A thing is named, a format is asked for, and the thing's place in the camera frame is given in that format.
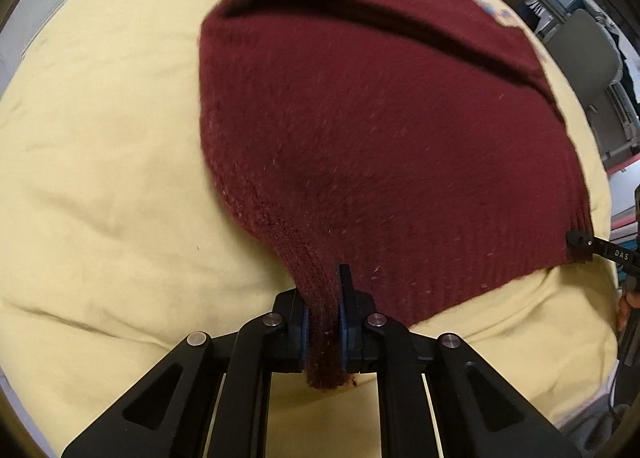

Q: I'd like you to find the yellow printed blanket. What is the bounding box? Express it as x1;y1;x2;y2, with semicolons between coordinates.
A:
0;0;621;458

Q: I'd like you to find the grey chair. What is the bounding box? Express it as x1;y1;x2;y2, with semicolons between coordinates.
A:
542;8;640;153

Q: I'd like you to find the dark red knit sweater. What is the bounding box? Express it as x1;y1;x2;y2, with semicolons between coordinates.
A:
197;0;596;391

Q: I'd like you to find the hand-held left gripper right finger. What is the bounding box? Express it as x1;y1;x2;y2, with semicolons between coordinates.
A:
337;264;586;458

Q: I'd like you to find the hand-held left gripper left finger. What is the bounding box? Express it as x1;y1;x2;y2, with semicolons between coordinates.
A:
60;290;311;458

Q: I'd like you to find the person's right hand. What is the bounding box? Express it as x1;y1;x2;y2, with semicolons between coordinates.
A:
616;287;633;333

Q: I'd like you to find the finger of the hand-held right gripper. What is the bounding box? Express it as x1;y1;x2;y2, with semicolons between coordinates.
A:
565;230;640;269

